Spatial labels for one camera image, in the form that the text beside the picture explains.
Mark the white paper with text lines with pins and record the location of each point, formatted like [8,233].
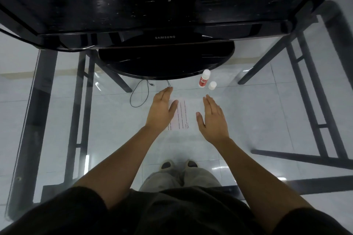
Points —
[183,116]

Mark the person's left forearm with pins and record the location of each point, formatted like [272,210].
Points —
[118,168]

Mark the red glue stick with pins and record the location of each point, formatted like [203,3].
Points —
[204,80]

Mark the black metal table frame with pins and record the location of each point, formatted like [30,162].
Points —
[30,133]

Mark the white glue stick cap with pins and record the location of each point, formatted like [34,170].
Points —
[212,85]

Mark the person's right forearm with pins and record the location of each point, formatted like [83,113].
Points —
[259,182]

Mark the person's beige shoe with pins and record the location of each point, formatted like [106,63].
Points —
[191,164]
[167,165]

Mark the person's left hand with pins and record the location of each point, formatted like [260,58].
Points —
[160,113]

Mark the person's left beige shoe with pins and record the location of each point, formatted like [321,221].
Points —
[167,165]

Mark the grey trousers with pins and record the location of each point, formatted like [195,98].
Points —
[160,181]

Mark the person's right beige shoe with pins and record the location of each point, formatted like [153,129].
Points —
[191,164]

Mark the person's right hand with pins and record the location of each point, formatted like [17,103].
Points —
[215,124]

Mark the black flat screen television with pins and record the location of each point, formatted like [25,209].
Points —
[165,0]

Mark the black shirt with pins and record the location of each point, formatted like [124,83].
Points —
[171,215]

